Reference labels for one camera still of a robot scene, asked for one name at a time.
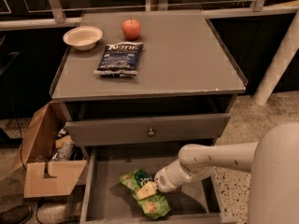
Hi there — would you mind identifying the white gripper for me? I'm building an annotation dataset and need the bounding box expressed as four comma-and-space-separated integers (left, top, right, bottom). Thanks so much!
136, 165, 182, 200

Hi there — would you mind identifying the green rice chip bag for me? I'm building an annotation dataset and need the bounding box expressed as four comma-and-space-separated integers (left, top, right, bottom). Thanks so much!
120, 169, 171, 219

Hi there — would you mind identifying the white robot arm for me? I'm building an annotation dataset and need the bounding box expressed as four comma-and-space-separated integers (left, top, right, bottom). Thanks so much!
137, 122, 299, 224

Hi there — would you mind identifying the open grey middle drawer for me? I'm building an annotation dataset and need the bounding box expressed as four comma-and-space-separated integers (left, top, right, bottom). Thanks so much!
80, 142, 237, 224

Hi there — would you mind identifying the grey top drawer with knob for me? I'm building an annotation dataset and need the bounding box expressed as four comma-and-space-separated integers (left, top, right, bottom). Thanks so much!
66, 113, 231, 147

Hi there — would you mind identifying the grey wooden drawer cabinet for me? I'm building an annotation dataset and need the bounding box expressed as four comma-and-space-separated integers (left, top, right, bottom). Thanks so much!
50, 10, 249, 161

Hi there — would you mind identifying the blue kettle chip bag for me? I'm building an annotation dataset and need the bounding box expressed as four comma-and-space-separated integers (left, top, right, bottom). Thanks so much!
94, 42, 144, 77

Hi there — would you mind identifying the plastic water bottle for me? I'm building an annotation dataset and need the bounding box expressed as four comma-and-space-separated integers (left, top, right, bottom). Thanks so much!
50, 142, 74, 161

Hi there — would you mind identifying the brown cardboard box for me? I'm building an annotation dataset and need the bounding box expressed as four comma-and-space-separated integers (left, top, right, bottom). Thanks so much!
10, 102, 88, 198

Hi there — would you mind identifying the dark shoe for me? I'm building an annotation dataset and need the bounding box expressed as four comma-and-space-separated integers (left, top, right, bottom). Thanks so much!
0, 205, 32, 224

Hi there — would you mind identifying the red apple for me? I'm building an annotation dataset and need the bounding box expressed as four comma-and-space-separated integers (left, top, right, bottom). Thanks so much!
121, 19, 141, 41

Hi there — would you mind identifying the white paper bowl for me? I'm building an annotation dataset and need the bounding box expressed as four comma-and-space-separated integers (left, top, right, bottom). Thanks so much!
63, 26, 103, 50

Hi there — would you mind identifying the black cable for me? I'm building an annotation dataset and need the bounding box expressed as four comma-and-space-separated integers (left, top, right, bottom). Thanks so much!
6, 77, 27, 170

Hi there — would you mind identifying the metal railing frame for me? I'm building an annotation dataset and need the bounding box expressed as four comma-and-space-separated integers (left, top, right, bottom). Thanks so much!
0, 0, 298, 32

